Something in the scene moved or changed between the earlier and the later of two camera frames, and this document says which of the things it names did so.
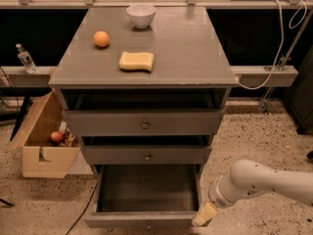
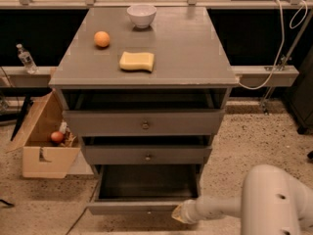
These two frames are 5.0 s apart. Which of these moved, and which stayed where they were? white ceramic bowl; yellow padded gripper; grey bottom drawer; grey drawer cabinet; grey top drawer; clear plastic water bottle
Moved: yellow padded gripper; grey bottom drawer
Stayed: grey drawer cabinet; white ceramic bowl; grey top drawer; clear plastic water bottle
